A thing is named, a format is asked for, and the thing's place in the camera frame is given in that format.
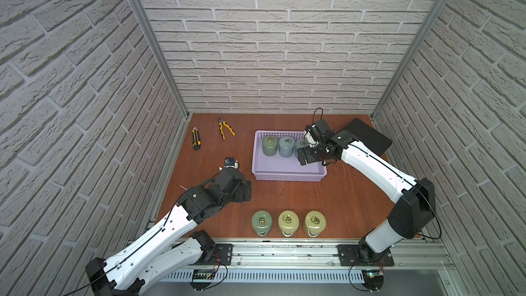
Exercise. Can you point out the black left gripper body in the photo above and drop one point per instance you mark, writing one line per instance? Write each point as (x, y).
(241, 189)

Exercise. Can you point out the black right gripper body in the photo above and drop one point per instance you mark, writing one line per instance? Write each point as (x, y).
(312, 154)

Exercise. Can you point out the light blue canister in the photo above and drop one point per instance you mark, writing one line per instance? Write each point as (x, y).
(301, 143)
(286, 146)

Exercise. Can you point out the dark green canister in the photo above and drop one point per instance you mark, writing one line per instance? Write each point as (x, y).
(262, 222)
(270, 145)

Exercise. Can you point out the yellow-green canister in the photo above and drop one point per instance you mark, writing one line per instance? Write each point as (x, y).
(314, 224)
(288, 222)

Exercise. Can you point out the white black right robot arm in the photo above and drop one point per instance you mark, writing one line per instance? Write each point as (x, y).
(414, 200)

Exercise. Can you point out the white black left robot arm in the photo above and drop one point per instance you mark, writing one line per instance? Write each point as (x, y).
(174, 242)

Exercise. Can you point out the lilac perforated plastic basket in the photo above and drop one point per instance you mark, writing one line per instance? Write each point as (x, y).
(278, 168)

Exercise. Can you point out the black plastic tool case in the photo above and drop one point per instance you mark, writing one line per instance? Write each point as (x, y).
(374, 140)

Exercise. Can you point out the yellow black utility knife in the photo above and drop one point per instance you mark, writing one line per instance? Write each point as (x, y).
(196, 139)

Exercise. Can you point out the yellow black pliers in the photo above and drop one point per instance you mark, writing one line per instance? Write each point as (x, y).
(223, 125)

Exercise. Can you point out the left controller board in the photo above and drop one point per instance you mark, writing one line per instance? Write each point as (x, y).
(203, 279)

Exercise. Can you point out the controller board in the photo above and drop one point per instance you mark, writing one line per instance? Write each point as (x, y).
(373, 280)
(203, 279)

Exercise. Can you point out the right controller board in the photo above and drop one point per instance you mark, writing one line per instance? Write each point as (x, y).
(373, 280)

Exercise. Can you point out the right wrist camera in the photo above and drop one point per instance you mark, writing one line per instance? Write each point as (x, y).
(318, 133)

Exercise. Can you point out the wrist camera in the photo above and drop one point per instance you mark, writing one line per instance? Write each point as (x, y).
(230, 162)
(318, 133)

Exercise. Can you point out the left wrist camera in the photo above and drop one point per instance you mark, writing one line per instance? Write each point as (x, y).
(230, 162)

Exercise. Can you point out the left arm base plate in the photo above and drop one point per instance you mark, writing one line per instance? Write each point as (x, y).
(222, 253)

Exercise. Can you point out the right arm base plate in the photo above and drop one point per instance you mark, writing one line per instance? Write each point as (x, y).
(349, 255)

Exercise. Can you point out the aluminium frame post right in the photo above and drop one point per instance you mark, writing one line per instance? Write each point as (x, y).
(428, 23)

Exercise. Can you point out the aluminium frame post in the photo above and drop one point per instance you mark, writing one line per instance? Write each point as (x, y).
(428, 23)
(149, 34)

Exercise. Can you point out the aluminium frame post left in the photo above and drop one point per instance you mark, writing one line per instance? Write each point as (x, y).
(149, 34)

